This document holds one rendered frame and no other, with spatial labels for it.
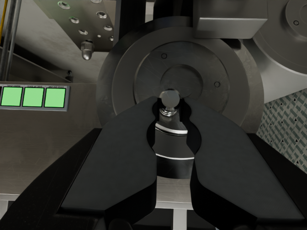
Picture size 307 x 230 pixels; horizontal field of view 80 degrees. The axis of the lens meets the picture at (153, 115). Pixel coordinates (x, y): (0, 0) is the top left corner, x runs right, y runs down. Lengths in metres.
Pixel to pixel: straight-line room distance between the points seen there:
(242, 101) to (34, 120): 0.52
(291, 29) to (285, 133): 0.17
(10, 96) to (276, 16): 0.60
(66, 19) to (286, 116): 0.47
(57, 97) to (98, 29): 0.21
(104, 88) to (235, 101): 0.11
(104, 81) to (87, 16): 0.31
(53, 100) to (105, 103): 0.40
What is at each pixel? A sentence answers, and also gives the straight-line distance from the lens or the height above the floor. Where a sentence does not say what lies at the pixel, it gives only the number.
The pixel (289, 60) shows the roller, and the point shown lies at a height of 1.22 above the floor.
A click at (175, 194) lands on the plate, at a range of 0.50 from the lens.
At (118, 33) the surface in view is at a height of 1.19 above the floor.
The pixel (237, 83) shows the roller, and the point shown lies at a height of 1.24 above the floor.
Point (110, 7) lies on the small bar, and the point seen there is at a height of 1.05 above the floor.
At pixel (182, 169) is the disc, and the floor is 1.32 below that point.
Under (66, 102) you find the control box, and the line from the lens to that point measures 0.55.
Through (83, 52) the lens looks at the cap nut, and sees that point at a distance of 0.56.
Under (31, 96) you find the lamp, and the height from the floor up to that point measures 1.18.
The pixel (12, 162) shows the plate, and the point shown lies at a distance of 0.62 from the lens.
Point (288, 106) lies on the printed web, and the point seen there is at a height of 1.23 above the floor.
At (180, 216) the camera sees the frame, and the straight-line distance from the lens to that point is 0.52.
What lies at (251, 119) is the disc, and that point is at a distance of 0.18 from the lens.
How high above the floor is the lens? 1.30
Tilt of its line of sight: 9 degrees down
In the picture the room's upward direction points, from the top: 178 degrees counter-clockwise
